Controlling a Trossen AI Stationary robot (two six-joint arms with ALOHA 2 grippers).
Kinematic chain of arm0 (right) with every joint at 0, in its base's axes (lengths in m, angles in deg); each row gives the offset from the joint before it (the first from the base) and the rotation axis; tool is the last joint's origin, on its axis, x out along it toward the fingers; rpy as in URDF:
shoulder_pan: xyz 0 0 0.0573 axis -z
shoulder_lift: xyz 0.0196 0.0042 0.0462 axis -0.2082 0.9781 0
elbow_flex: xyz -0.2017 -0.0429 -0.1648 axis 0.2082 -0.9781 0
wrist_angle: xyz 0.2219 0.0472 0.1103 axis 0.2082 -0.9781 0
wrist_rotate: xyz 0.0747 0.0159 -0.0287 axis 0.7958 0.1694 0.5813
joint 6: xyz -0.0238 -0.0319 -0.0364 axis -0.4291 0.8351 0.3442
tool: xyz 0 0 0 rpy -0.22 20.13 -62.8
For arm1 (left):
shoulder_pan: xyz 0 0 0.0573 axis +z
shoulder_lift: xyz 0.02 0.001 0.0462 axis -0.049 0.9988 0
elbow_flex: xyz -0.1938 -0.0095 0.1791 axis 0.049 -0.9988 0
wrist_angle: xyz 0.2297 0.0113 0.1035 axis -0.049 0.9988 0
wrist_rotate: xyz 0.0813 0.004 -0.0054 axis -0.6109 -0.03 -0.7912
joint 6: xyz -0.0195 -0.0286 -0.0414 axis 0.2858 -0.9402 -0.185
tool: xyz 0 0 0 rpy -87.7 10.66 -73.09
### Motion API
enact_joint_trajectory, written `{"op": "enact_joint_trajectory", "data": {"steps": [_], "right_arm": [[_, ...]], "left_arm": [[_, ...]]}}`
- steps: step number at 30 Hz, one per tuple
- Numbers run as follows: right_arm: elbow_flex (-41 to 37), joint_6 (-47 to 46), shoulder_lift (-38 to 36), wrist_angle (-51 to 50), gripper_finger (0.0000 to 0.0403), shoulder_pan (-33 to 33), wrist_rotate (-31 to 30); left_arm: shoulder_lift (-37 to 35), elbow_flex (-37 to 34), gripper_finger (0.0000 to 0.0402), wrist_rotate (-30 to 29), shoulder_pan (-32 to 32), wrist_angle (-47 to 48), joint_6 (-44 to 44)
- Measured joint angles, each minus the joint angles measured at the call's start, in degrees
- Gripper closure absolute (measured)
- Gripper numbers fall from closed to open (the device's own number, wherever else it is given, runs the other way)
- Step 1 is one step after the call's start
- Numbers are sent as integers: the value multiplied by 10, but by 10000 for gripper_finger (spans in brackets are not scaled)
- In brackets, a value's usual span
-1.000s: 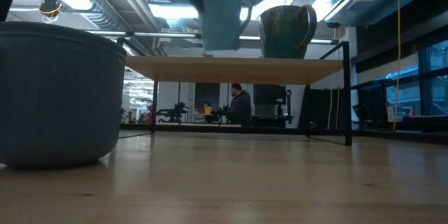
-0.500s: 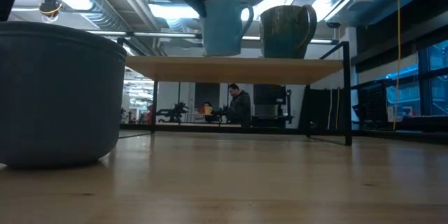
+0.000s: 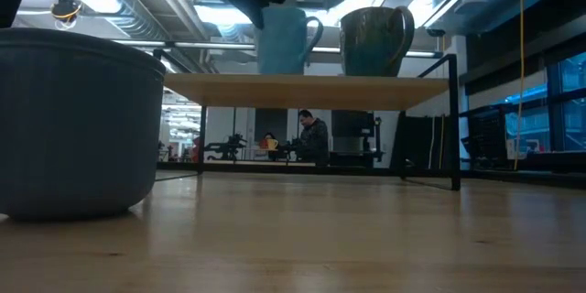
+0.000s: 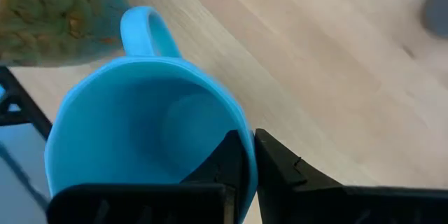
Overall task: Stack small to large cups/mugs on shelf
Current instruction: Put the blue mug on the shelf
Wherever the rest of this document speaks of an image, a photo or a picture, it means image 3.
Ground light blue mug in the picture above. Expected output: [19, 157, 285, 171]
[255, 5, 325, 76]

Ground large grey ribbed bowl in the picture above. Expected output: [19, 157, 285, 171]
[0, 27, 168, 222]

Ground black monitor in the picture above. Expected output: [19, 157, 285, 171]
[331, 109, 377, 153]

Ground person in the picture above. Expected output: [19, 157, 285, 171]
[292, 109, 331, 167]

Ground bright ceiling light panel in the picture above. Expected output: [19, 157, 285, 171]
[194, 3, 257, 27]

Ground yellow hanging cable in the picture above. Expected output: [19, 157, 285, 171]
[512, 0, 526, 171]

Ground black round hanging camera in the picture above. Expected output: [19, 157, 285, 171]
[49, 0, 83, 31]

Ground dark green glazed mug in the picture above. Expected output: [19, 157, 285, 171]
[339, 5, 416, 78]

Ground black mesh crate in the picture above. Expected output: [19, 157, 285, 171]
[465, 103, 510, 171]

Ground wooden shelf black metal frame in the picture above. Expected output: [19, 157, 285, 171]
[153, 48, 461, 192]

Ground black leaning panels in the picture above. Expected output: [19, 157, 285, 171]
[388, 112, 452, 171]

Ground silver ribbed ventilation duct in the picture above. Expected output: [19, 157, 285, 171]
[38, 0, 173, 42]

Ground white paper sign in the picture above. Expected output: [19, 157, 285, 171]
[505, 138, 527, 161]

